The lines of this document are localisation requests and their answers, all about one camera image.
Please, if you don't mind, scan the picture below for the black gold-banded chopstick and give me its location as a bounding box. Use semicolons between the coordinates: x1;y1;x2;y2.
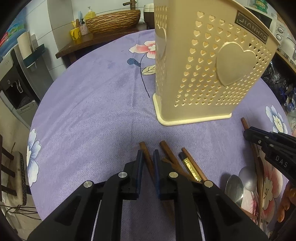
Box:
179;152;202;182

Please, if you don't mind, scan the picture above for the person's right hand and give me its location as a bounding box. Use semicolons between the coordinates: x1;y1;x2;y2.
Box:
277;181;296;222

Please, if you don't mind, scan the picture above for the metal spoon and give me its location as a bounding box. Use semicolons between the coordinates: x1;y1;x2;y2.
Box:
239;167;258;197
225;175;244;207

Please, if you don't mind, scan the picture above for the black plastic bag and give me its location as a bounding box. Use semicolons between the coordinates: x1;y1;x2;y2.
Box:
261;53;295;104

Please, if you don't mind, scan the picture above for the purple floral tablecloth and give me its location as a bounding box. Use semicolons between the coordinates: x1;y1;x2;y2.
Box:
28;30;290;218

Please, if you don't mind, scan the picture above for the beige perforated utensil holder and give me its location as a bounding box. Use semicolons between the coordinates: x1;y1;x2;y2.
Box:
153;1;280;126

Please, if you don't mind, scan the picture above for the white microwave oven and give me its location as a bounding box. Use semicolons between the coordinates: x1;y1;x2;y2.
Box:
245;6;288;44

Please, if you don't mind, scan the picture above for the dark wooden sink counter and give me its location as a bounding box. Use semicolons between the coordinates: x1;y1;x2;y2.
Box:
55;23;147;68

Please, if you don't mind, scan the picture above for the wooden stool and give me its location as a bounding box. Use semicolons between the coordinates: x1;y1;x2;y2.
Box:
0;135;17;199

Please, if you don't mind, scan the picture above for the grey water dispenser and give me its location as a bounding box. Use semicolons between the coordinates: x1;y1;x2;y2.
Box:
1;45;53;128

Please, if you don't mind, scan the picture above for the woven brown basin sink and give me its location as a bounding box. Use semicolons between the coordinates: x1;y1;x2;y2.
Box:
86;9;141;34

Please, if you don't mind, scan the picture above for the yellow cup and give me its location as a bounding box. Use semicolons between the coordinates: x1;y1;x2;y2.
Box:
70;27;82;41

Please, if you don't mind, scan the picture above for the white brown rice cooker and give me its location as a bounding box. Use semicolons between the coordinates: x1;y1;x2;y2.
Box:
143;3;154;26

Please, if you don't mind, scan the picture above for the bronze faucet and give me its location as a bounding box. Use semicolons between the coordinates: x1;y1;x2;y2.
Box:
122;0;137;10

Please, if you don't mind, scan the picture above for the yellow soap dispenser bottle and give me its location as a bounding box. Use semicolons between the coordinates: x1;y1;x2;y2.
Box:
84;6;96;21

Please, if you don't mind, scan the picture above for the paper cup stack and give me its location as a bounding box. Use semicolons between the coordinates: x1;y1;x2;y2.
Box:
17;31;36;68

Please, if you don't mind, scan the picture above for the blue water jug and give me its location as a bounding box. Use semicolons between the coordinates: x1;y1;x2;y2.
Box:
0;15;27;57

